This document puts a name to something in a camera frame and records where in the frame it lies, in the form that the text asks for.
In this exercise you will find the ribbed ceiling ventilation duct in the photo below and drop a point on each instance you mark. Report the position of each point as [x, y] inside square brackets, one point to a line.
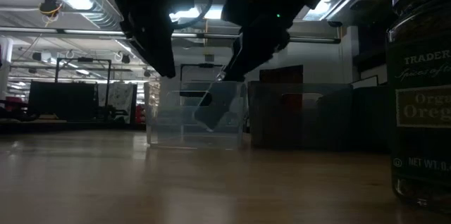
[98, 12]

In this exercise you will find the dark spice packet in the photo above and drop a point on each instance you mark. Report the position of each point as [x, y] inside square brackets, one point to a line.
[215, 107]

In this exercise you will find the metal overhead frame rail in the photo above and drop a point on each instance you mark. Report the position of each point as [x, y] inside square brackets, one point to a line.
[88, 32]

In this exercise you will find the ceiling light panel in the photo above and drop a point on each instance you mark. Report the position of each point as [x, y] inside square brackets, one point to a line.
[185, 13]
[214, 12]

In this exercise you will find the black metal stand frame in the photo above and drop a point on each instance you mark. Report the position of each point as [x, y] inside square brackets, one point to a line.
[56, 72]
[204, 65]

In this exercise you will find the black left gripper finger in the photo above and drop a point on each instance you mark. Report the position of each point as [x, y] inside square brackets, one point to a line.
[162, 58]

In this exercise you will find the clear plastic bin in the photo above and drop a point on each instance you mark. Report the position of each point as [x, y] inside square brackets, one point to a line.
[169, 125]

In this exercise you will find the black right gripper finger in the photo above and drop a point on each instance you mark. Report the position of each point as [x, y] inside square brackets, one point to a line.
[234, 65]

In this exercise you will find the white hanging sheet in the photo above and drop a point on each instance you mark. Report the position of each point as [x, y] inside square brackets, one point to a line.
[121, 99]

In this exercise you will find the black monitor screen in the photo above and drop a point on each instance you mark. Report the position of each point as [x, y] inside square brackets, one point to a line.
[63, 100]

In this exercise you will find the grey plastic bin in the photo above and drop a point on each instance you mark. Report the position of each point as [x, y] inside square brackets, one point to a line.
[275, 125]

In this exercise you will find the oregano spice glass jar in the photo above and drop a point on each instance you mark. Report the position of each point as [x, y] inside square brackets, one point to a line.
[419, 111]

